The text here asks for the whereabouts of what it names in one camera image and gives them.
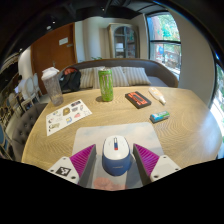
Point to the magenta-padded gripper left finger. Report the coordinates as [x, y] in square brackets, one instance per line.
[65, 170]

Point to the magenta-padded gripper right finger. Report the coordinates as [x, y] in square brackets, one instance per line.
[163, 166]

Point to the white and blue computer mouse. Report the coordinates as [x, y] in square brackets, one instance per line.
[116, 156]

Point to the pale sky-print mouse pad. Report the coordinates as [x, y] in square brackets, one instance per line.
[100, 131]

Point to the small blue-green eraser box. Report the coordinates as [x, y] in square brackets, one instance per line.
[159, 117]

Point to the white sticker sheet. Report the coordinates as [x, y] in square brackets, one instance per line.
[66, 116]

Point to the grey tufted armchair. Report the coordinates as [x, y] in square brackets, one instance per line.
[25, 130]

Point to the black box with orange print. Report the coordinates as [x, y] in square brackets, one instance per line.
[138, 99]

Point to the white tube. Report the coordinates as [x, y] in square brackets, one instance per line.
[156, 95]

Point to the clear shaker bottle white lid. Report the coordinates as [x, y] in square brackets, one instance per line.
[53, 88]

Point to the group of white dining chairs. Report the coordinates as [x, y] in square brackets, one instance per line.
[13, 100]

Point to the grey curved sofa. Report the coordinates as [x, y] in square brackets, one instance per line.
[160, 75]

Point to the narrow striped cushion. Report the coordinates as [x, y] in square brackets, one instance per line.
[86, 78]

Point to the green drink can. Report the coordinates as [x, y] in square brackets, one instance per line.
[106, 85]

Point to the wide striped cushion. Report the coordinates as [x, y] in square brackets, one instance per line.
[119, 77]

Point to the brown wooden door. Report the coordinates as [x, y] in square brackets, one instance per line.
[50, 53]

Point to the large black-framed window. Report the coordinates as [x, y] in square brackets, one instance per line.
[165, 43]

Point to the glass-door wooden cabinet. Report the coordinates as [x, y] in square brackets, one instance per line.
[124, 41]

